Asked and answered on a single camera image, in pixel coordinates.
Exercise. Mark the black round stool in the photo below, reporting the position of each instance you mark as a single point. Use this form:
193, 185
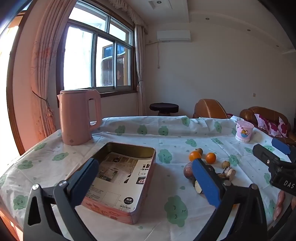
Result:
164, 107

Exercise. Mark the pink mug lid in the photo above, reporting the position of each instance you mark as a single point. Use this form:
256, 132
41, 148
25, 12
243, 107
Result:
244, 123

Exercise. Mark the brown leather sofa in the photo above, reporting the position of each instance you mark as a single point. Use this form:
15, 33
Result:
249, 113

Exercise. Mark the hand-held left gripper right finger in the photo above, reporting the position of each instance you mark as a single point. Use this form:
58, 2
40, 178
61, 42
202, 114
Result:
205, 183

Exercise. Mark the pink tin box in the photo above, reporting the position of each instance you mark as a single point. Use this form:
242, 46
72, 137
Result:
129, 215

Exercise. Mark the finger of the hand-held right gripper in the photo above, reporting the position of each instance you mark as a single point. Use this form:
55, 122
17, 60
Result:
281, 145
263, 153

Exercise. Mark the printed paper liner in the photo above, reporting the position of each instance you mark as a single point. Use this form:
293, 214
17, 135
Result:
120, 176

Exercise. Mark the sliding glass window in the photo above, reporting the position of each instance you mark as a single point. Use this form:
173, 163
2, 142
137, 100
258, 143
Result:
78, 58

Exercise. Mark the small pink floral pillow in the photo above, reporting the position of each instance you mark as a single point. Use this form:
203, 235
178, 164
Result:
284, 127

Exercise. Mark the pink floral curtain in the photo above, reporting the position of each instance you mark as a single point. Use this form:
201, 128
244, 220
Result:
44, 69

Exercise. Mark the whole brown taro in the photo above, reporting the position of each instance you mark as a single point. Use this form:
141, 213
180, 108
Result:
188, 170

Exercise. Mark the lace curtain valance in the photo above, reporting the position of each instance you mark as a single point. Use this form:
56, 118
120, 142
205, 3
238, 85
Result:
136, 18

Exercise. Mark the person's right hand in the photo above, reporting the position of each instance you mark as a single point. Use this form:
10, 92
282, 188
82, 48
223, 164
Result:
279, 204

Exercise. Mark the pink cartoon mug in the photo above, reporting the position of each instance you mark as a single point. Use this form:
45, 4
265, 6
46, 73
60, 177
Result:
244, 135

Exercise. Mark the orange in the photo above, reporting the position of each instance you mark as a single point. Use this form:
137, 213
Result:
211, 157
194, 155

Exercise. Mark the brown leather armchair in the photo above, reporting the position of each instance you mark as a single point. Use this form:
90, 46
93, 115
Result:
208, 109

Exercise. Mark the pale beige curtain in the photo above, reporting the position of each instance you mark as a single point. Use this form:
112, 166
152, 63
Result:
140, 69

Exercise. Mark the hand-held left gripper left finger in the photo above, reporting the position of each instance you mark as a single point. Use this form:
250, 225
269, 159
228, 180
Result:
86, 178

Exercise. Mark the pink window sticker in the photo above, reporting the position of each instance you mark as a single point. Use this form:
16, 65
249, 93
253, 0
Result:
119, 74

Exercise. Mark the large pink floral pillow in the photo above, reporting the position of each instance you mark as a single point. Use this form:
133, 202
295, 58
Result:
267, 124

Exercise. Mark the wooden glazed door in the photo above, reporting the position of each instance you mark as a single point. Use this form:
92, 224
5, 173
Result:
12, 104

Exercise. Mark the pink electric kettle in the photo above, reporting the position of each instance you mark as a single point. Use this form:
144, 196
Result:
74, 115

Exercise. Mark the white air conditioner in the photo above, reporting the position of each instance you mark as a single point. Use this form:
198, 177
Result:
173, 36

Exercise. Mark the small yellow-brown round fruit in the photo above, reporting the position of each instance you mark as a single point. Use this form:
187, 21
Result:
199, 150
226, 164

